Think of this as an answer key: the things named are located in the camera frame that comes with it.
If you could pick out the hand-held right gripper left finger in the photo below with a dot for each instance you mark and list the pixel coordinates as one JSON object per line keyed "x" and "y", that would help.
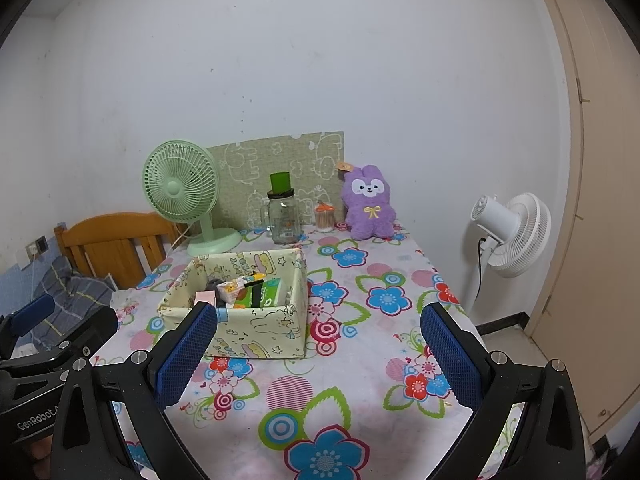
{"x": 185, "y": 355}

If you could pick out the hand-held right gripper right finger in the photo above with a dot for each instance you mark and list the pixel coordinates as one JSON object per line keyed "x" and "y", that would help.
{"x": 452, "y": 355}

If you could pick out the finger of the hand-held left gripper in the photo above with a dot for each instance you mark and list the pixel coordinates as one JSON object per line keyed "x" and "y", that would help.
{"x": 34, "y": 312}
{"x": 97, "y": 325}

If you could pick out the pink mask packet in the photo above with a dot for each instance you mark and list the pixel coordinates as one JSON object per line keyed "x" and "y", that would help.
{"x": 205, "y": 297}

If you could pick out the black scrunchie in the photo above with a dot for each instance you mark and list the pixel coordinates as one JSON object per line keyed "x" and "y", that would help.
{"x": 215, "y": 287}

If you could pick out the yellow cartoon storage box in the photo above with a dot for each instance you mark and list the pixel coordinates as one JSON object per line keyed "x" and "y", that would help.
{"x": 260, "y": 330}

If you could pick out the yellow cartoon tissue packet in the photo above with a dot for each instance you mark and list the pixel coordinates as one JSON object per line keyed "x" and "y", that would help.
{"x": 237, "y": 287}

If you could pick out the green tissue packet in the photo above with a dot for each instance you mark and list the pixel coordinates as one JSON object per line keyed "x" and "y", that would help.
{"x": 267, "y": 294}

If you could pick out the person's left hand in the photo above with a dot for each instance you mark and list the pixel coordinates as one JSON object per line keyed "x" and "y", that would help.
{"x": 40, "y": 452}

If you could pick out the grey plaid blanket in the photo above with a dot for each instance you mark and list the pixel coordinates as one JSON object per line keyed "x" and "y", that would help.
{"x": 75, "y": 285}

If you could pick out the wooden chair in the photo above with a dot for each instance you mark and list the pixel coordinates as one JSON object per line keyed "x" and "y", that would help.
{"x": 105, "y": 235}

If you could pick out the white standing fan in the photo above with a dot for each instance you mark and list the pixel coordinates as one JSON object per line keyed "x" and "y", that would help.
{"x": 525, "y": 235}

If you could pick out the green desk fan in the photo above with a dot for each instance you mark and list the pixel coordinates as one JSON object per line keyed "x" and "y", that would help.
{"x": 175, "y": 187}

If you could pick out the glass jar with green lid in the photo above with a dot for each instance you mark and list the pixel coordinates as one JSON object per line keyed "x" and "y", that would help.
{"x": 282, "y": 220}

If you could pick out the purple plush rabbit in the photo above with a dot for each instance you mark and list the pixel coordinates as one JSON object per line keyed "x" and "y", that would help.
{"x": 367, "y": 210}

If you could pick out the small jar with orange lid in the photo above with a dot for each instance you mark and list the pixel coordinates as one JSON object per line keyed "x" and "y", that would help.
{"x": 324, "y": 219}

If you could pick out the beige door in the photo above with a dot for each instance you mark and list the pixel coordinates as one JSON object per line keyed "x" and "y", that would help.
{"x": 605, "y": 210}

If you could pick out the green patterned board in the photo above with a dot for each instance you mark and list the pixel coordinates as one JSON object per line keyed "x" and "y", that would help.
{"x": 295, "y": 155}

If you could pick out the wall socket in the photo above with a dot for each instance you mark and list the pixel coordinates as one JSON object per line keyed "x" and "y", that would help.
{"x": 36, "y": 247}

